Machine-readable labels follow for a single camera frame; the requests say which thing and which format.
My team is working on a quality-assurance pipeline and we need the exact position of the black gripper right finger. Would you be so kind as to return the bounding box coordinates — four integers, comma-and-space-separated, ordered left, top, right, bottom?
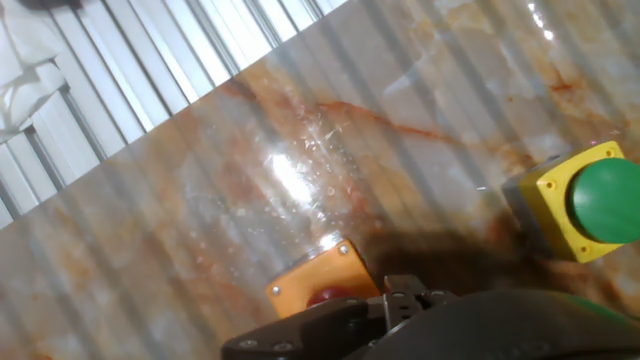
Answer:
399, 274, 458, 332

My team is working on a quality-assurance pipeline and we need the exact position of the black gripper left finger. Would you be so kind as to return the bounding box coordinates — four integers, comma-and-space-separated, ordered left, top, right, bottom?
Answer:
222, 274, 404, 360

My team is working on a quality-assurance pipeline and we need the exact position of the red button orange box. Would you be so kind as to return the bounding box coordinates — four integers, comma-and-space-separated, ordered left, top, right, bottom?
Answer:
264, 237, 382, 321

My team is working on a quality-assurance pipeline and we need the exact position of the green button yellow box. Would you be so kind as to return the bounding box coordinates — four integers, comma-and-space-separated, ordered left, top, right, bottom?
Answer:
501, 140, 640, 265

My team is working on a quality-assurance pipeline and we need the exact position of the marble pattern mat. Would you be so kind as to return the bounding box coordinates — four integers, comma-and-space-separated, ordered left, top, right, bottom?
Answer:
0, 0, 640, 360

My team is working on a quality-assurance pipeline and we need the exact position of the white paper sheet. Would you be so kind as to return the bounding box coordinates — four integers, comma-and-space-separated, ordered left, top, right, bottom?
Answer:
0, 0, 69, 144

